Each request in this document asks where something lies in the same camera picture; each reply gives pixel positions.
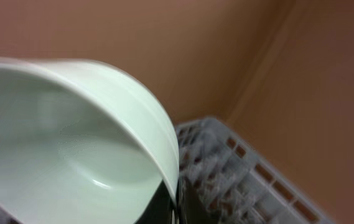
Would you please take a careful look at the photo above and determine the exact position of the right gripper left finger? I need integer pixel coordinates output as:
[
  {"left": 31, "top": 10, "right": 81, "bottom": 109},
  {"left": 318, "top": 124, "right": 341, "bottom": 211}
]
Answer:
[{"left": 136, "top": 182, "right": 175, "bottom": 224}]

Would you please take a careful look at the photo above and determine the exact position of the grey dishwasher rack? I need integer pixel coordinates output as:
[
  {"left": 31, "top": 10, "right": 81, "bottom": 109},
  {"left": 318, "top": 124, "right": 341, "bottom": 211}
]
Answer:
[{"left": 0, "top": 118, "right": 330, "bottom": 223}]

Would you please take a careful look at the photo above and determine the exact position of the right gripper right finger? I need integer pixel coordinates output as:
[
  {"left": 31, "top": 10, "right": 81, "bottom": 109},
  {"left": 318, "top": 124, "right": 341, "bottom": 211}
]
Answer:
[{"left": 177, "top": 179, "right": 217, "bottom": 224}]

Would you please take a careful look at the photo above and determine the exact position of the teal green bowl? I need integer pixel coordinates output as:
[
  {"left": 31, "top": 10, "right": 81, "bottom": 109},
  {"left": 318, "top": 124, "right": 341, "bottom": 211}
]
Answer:
[{"left": 0, "top": 57, "right": 179, "bottom": 223}]

